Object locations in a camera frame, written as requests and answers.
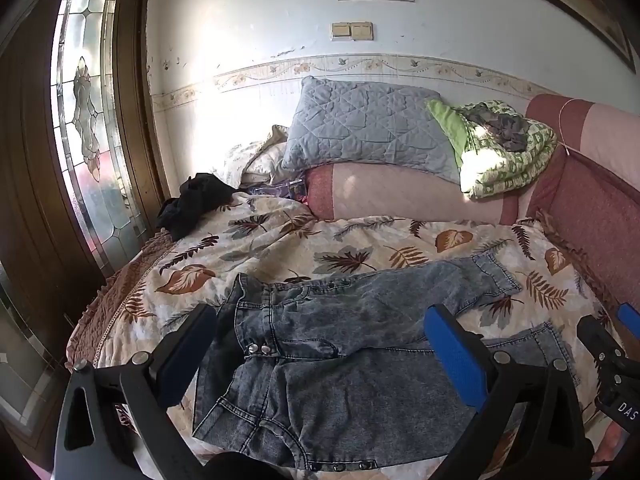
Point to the pink sofa backrest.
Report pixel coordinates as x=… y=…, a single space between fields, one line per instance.
x=590 y=200

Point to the cream crumpled cloth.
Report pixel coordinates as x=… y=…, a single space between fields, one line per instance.
x=262 y=157

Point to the black cloth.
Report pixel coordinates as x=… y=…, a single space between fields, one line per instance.
x=192 y=205

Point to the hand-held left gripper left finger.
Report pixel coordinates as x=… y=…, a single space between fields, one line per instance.
x=176 y=360

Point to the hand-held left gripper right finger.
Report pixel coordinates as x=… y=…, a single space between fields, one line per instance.
x=457 y=360

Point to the leaf printed blanket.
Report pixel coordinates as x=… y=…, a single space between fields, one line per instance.
x=380 y=240

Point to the green patterned blanket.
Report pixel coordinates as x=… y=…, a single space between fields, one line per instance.
x=505 y=165

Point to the beige light switch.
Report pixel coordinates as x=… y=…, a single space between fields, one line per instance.
x=351 y=31

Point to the grey denim pants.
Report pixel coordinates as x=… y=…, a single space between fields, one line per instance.
x=350 y=370

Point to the pink bolster cushion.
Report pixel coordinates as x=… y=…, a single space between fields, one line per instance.
x=400 y=195

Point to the person's right hand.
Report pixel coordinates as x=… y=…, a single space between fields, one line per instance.
x=611 y=442

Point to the wooden stained glass door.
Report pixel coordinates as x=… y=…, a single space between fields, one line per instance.
x=30 y=170

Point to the grey quilted pillow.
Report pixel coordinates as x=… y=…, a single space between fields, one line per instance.
x=370 y=125

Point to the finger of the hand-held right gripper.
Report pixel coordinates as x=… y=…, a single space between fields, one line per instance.
x=597 y=337
x=631 y=319

